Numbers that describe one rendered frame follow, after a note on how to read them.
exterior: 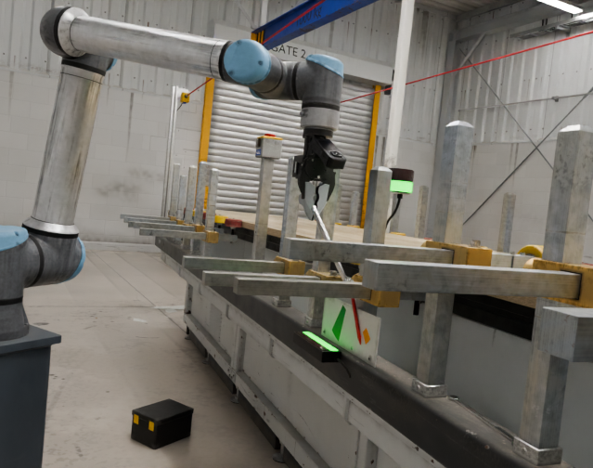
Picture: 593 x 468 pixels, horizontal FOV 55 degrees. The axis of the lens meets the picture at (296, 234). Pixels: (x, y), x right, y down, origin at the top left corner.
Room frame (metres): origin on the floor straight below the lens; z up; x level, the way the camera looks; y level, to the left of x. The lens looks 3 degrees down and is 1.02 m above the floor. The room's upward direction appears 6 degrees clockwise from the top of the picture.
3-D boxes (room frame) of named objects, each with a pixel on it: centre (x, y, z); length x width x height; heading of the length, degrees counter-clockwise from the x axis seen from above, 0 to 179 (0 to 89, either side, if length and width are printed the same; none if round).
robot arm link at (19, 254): (1.45, 0.76, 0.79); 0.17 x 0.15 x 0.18; 161
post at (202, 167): (2.84, 0.50, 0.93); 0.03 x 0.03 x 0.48; 22
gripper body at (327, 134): (1.35, -0.03, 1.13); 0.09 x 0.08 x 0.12; 22
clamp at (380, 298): (1.20, -0.18, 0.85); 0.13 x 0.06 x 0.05; 22
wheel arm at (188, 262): (1.61, 0.10, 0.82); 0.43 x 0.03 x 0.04; 112
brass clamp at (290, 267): (1.66, 0.01, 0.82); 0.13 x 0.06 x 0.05; 22
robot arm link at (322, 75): (1.35, -0.03, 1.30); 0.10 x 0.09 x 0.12; 71
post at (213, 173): (2.61, 0.40, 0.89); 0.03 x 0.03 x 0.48; 22
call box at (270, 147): (1.92, 0.12, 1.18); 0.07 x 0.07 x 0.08; 22
